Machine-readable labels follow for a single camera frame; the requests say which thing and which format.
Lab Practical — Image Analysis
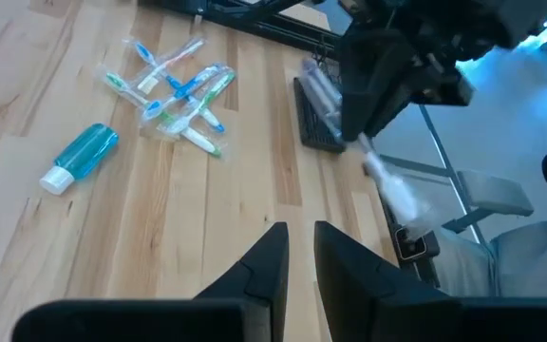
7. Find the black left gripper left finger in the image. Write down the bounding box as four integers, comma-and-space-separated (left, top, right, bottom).
10, 220, 291, 342

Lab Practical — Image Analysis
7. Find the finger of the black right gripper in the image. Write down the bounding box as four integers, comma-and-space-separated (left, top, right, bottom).
339, 28, 401, 143
367, 70, 420, 140

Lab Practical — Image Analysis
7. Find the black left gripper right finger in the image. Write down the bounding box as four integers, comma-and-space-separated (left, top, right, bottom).
313, 219, 547, 342

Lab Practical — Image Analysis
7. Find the white toothbrush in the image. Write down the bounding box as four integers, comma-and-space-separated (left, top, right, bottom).
356, 132, 439, 238

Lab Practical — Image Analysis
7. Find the green toothbrush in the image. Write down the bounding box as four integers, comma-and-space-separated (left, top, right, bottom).
95, 64, 225, 159
161, 68, 237, 139

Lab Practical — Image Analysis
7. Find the blue toothbrush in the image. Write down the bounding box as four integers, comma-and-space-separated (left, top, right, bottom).
140, 63, 227, 123
128, 38, 227, 134

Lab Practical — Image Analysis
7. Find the orange toothbrush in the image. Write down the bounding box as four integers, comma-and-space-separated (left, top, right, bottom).
135, 36, 207, 95

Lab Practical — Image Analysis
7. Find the small teal mouthwash bottle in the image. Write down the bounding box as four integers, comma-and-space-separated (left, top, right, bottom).
39, 122, 121, 197

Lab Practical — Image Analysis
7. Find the lilac wrapped toothbrush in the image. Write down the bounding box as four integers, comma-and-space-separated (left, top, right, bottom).
300, 57, 346, 142

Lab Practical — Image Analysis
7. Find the grey metal table strut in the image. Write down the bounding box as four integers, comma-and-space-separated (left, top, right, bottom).
377, 104, 489, 246

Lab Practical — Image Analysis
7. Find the small black edge-mounted device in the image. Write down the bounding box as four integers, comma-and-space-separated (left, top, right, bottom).
393, 226, 442, 267

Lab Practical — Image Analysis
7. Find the grey padded seat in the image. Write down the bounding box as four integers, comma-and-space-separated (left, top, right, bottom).
443, 169, 536, 234

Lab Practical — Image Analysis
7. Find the grey fabric cushion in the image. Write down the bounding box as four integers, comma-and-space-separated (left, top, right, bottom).
437, 220, 547, 299

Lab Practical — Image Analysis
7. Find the black wire caddy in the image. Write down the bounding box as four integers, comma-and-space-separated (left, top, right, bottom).
292, 55, 350, 155

